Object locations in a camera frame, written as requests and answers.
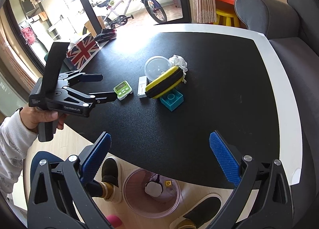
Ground green white digital timer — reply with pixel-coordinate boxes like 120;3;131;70
114;80;132;101

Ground small white box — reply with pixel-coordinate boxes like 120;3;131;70
137;76;148;98

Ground yellow black zip case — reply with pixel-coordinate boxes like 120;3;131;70
146;66;184;99

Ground clear round lidded container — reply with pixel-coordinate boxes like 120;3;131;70
144;56;172;81

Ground yellow toy brick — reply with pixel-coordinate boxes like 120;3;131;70
164;180;172;187

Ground white round pouch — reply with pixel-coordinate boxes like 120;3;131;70
144;181;163;198

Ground teal toy brick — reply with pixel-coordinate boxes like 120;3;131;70
159;89;184;112

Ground pink plastic trash bin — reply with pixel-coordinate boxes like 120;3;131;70
122;168;181;219

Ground person's left hand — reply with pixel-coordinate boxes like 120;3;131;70
20;106;67;133

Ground black left slipper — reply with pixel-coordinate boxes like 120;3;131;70
95;156;122;204

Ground black slipper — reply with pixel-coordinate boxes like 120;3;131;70
169;193;222;229
95;156;122;204

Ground union jack tissue box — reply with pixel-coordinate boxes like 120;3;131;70
67;33;99;70

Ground black red gloves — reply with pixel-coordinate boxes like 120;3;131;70
94;28;117;44

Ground white patterned left sleeve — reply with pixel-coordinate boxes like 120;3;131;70
0;111;37;197

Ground black right slipper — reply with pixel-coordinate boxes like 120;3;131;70
169;193;222;229

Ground pink foam roller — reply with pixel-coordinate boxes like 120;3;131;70
106;214;123;228

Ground white pink bicycle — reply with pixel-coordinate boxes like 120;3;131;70
97;0;167;29

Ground yellow plastic stool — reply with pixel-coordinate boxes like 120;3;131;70
214;9;240;28

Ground grey fabric sofa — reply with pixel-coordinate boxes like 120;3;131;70
235;0;318;228

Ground red children's table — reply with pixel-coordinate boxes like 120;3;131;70
215;0;235;9

